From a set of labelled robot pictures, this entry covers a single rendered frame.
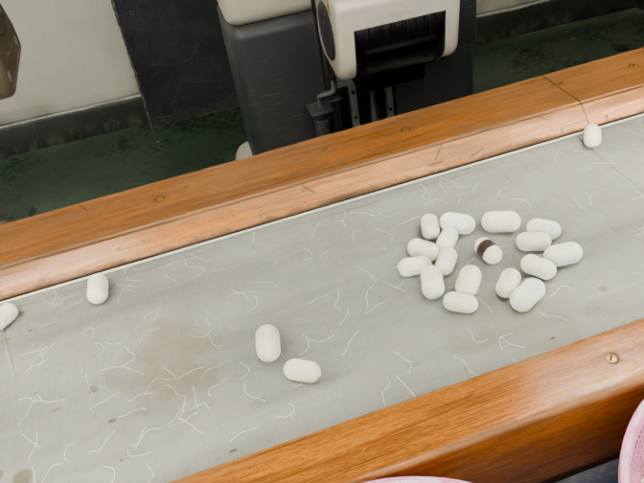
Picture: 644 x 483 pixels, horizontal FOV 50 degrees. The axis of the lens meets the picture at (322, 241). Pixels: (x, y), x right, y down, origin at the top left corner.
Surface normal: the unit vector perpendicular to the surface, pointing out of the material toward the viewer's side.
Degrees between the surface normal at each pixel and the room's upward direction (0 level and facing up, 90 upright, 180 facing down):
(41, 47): 89
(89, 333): 0
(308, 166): 0
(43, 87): 89
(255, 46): 90
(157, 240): 45
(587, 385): 0
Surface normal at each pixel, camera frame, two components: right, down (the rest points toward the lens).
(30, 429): -0.14, -0.78
